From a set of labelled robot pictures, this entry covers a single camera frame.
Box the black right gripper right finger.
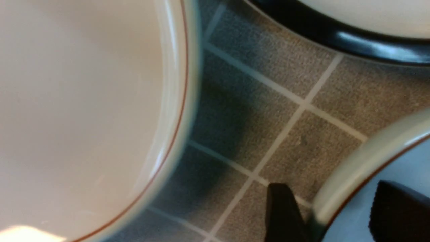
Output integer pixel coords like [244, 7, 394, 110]
[368, 180, 430, 242]

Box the grey checked tablecloth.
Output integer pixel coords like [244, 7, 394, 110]
[111, 0, 429, 242]

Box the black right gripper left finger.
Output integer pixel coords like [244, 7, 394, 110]
[264, 183, 310, 242]

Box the black rimmed picture plate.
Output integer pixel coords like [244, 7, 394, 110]
[246, 0, 430, 67]

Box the large pale blue plate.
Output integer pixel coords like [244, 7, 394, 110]
[0, 0, 203, 242]

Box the small pale blue bowl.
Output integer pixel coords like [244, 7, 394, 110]
[308, 108, 430, 242]

